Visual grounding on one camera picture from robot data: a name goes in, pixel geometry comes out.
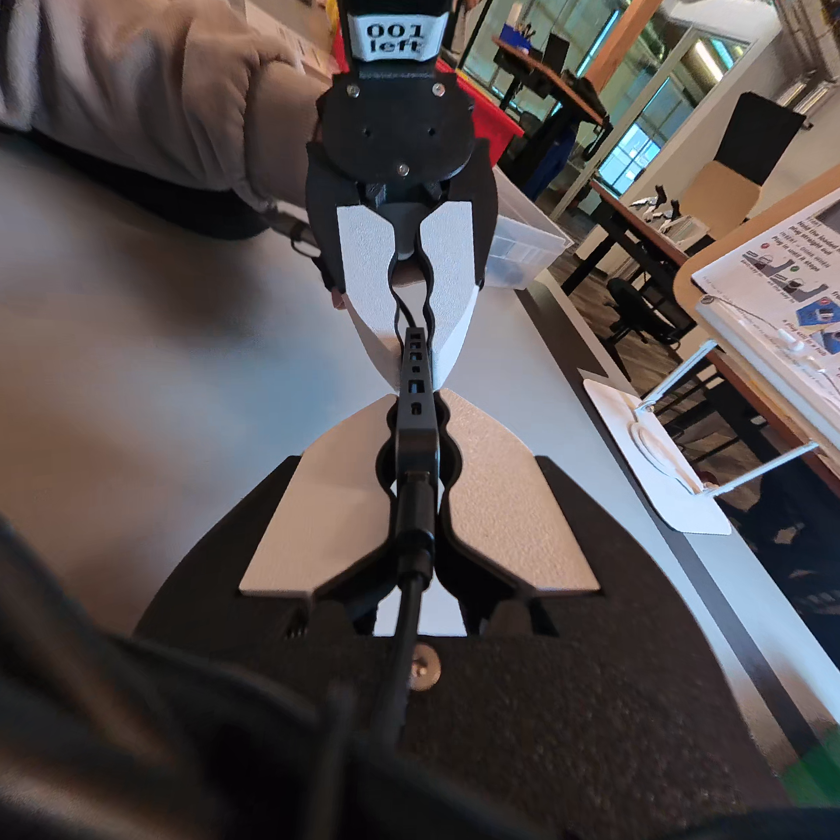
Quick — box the plywood board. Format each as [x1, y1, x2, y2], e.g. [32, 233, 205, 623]
[678, 161, 765, 238]

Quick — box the person's left forearm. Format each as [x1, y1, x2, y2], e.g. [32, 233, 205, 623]
[0, 0, 332, 214]

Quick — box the black fabric panel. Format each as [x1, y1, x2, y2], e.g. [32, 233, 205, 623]
[714, 92, 808, 190]

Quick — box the wooden top side table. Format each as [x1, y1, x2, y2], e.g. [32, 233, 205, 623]
[561, 178, 723, 349]

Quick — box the printed instruction sheet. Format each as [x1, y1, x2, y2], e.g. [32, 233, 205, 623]
[696, 197, 840, 395]

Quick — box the black usb cable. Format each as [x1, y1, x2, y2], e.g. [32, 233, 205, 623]
[364, 469, 439, 756]

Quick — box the wooden top standing desk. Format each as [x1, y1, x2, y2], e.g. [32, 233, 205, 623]
[491, 36, 613, 198]

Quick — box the clear plastic tray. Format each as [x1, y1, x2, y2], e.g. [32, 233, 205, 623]
[484, 164, 573, 291]

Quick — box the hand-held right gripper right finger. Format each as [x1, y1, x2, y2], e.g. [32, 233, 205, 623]
[433, 387, 602, 636]

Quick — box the blue hanging jacket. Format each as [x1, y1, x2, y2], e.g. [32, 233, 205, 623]
[521, 121, 580, 201]

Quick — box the grey usb hub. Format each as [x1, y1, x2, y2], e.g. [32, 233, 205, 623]
[392, 323, 442, 475]

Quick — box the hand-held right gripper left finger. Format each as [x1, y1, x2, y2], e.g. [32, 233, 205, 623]
[238, 394, 403, 636]

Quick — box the wooden post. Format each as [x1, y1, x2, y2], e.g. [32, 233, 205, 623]
[583, 0, 665, 93]

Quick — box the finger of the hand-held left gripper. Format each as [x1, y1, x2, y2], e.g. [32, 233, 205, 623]
[417, 197, 481, 389]
[335, 203, 409, 389]

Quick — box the black office chair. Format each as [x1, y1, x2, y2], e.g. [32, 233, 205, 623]
[607, 276, 697, 349]

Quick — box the red plastic bin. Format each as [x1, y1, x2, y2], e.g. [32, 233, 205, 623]
[330, 33, 526, 168]

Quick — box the instruction sheet on wooden stand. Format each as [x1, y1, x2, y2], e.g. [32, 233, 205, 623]
[583, 187, 840, 536]

